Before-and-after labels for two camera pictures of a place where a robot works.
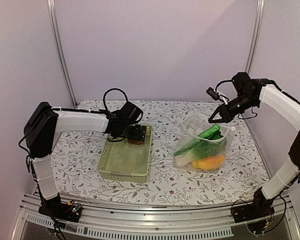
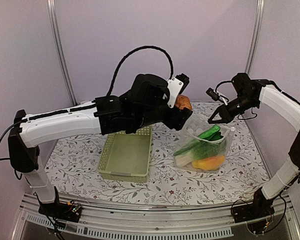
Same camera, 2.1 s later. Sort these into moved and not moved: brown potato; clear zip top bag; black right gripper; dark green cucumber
Moved: brown potato
Not moved: black right gripper; clear zip top bag; dark green cucumber
